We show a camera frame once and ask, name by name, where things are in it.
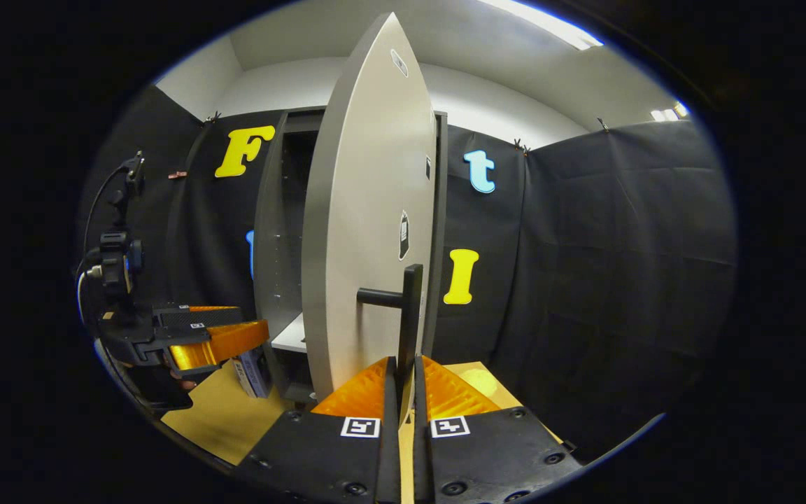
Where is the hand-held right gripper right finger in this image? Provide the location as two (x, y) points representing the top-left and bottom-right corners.
(413, 355), (584, 504)

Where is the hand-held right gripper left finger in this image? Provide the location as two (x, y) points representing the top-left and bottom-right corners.
(235, 356), (402, 504)

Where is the beige cabinet door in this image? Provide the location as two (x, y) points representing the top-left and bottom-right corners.
(302, 10), (439, 424)

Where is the grey cabinet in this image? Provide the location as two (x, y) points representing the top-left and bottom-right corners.
(253, 106), (449, 405)

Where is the yellow lumpy object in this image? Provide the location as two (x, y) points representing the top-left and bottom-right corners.
(460, 367), (502, 400)

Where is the black backdrop cloth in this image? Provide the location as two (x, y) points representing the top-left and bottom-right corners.
(81, 84), (736, 459)

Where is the small ceiling light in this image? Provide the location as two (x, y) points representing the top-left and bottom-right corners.
(650, 101), (689, 122)

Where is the long ceiling light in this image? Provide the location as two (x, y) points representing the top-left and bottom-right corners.
(480, 0), (603, 51)

